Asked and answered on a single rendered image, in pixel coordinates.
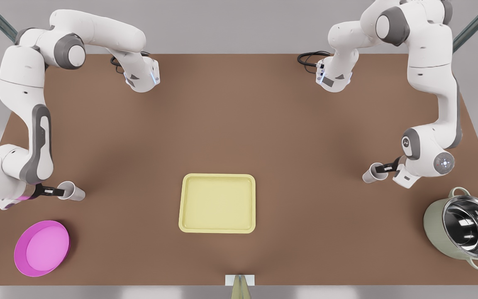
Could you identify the white IKEA cup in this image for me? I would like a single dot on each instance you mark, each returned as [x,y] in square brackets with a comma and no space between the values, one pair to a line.
[372,173]
[73,191]

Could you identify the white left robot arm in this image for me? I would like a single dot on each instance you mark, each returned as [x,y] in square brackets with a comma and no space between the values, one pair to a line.
[430,58]

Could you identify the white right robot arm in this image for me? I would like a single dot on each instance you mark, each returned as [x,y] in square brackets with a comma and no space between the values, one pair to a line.
[23,74]

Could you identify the pale yellow rectangular tray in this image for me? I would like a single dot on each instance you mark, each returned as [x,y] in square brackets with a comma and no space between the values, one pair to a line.
[217,203]

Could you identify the pink round bowl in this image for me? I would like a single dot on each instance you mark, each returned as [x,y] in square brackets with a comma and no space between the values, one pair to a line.
[42,248]

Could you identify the sage green steel pot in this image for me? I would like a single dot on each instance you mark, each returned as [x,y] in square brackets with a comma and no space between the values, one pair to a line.
[465,227]

